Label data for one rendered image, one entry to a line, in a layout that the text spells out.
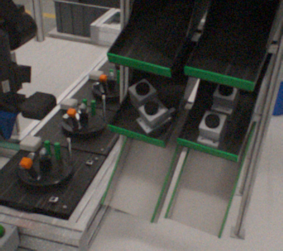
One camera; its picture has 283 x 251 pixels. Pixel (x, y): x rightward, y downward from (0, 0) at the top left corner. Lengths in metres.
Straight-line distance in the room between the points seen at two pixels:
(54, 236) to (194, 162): 0.36
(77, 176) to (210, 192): 0.37
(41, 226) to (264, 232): 0.58
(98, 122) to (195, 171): 0.44
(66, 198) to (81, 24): 2.11
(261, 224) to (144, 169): 0.40
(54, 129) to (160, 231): 0.46
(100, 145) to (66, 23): 1.95
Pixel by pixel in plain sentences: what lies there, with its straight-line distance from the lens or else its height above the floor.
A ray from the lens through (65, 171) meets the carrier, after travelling 1.06.
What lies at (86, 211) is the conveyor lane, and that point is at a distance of 0.99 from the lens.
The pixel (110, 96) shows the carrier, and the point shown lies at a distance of 1.40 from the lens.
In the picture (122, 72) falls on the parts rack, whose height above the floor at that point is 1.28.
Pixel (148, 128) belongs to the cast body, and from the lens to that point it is 0.80.
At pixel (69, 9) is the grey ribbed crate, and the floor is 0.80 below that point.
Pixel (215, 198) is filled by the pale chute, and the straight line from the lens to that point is 0.92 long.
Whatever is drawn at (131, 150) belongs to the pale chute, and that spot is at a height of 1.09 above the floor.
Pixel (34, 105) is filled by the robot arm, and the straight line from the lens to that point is 0.69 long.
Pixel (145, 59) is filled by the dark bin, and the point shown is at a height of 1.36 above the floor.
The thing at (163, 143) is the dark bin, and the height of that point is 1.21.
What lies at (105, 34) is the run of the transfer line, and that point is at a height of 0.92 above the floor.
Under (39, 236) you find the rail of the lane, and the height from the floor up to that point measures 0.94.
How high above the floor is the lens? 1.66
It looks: 33 degrees down
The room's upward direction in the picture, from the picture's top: 6 degrees clockwise
